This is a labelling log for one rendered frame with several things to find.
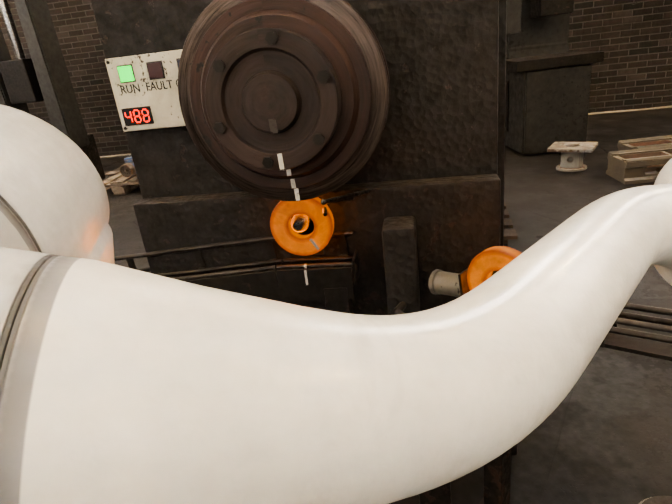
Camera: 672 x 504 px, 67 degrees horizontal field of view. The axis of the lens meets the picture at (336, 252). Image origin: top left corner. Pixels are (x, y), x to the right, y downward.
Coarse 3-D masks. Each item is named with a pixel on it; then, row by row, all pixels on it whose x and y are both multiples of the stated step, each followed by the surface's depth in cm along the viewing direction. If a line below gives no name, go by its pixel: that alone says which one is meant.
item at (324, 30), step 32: (256, 0) 103; (288, 0) 102; (224, 32) 105; (320, 32) 101; (192, 64) 109; (352, 64) 105; (192, 96) 112; (352, 96) 105; (352, 128) 109; (224, 160) 117; (320, 160) 112
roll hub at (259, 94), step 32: (256, 32) 99; (288, 32) 98; (256, 64) 102; (288, 64) 101; (320, 64) 99; (224, 96) 105; (256, 96) 103; (288, 96) 102; (320, 96) 102; (256, 128) 107; (288, 128) 106; (320, 128) 104; (256, 160) 109; (288, 160) 108
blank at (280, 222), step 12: (288, 204) 122; (300, 204) 121; (312, 204) 121; (276, 216) 123; (288, 216) 123; (312, 216) 122; (324, 216) 122; (276, 228) 125; (288, 228) 125; (324, 228) 123; (276, 240) 126; (288, 240) 125; (300, 240) 125; (312, 240) 124; (324, 240) 124; (300, 252) 126; (312, 252) 126
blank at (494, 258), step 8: (488, 248) 108; (496, 248) 106; (504, 248) 105; (512, 248) 105; (480, 256) 108; (488, 256) 106; (496, 256) 105; (504, 256) 104; (512, 256) 103; (472, 264) 110; (480, 264) 109; (488, 264) 107; (496, 264) 106; (504, 264) 104; (472, 272) 111; (480, 272) 109; (488, 272) 108; (472, 280) 112; (480, 280) 110; (472, 288) 112
